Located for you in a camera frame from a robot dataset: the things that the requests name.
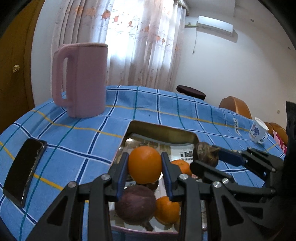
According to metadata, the orange leather sofa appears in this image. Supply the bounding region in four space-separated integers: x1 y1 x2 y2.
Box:
264 121 288 146

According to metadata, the white floral curtain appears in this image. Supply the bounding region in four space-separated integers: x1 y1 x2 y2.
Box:
51 1 188 91

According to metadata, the brown wooden door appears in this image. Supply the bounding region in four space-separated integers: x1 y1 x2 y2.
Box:
1 0 44 132

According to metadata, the pink plastic pitcher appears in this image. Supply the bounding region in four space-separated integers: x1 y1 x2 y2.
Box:
52 43 108 118

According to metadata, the small orange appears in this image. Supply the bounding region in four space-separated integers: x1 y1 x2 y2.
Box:
171 159 192 176

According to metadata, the larger orange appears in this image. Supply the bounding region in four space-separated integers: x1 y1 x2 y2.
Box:
154 196 180 225

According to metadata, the white wall air conditioner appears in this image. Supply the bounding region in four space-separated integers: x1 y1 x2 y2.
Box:
197 16 233 36

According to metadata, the blue plaid tablecloth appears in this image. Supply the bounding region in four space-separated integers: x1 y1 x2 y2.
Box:
1 86 285 240

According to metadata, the purple mangosteen with stem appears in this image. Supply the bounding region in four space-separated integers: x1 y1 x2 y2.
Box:
115 185 156 232

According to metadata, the brown wrinkled passion fruit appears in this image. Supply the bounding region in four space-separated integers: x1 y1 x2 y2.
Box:
193 142 221 167

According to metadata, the black smartphone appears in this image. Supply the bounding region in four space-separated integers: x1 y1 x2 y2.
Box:
4 138 47 208

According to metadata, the pink gold tin box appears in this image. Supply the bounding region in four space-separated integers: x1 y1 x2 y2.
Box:
110 121 210 240

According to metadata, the pink floral cushion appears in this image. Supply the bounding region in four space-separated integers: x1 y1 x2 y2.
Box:
273 131 287 154

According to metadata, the dark round stool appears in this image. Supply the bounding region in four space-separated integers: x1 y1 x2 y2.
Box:
176 85 206 100

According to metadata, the brass door knob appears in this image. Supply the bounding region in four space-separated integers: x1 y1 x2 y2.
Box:
13 64 20 73

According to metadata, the white blue floral mug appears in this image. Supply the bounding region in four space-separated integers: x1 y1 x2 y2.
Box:
249 118 269 144

